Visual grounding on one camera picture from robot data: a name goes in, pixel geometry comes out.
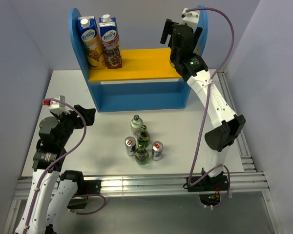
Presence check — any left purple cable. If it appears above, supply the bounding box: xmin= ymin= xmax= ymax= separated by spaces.
xmin=26 ymin=98 xmax=107 ymax=234

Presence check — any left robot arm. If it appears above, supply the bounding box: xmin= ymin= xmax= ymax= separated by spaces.
xmin=15 ymin=100 xmax=96 ymax=234

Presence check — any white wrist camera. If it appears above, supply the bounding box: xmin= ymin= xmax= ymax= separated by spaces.
xmin=42 ymin=100 xmax=69 ymax=116
xmin=180 ymin=8 xmax=200 ymax=31

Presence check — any green glass bottle front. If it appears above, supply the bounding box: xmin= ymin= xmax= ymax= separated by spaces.
xmin=135 ymin=144 xmax=149 ymax=165

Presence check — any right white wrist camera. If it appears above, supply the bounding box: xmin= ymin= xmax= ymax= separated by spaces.
xmin=180 ymin=8 xmax=200 ymax=31

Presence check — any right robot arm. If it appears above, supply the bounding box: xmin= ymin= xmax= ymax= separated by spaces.
xmin=160 ymin=19 xmax=246 ymax=192

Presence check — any energy drink can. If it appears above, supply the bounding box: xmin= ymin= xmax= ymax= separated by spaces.
xmin=152 ymin=141 xmax=163 ymax=161
xmin=125 ymin=136 xmax=136 ymax=156

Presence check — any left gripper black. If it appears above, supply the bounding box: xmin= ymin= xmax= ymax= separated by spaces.
xmin=52 ymin=104 xmax=95 ymax=146

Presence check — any grape juice carton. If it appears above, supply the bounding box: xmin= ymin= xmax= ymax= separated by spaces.
xmin=99 ymin=14 xmax=123 ymax=69

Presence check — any pineapple juice carton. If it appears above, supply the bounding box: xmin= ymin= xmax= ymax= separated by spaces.
xmin=78 ymin=16 xmax=106 ymax=70

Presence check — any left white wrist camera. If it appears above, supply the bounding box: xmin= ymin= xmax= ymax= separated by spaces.
xmin=42 ymin=100 xmax=69 ymax=116

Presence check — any blue and yellow wooden shelf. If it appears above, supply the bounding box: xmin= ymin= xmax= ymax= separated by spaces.
xmin=68 ymin=5 xmax=209 ymax=113

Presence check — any green glass bottle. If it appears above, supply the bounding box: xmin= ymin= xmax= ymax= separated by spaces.
xmin=135 ymin=144 xmax=149 ymax=165
xmin=137 ymin=125 xmax=150 ymax=148

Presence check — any aluminium frame rail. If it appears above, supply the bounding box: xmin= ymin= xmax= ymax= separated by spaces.
xmin=3 ymin=70 xmax=284 ymax=234

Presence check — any clear glass bottle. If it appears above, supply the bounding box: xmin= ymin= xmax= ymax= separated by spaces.
xmin=130 ymin=115 xmax=144 ymax=136

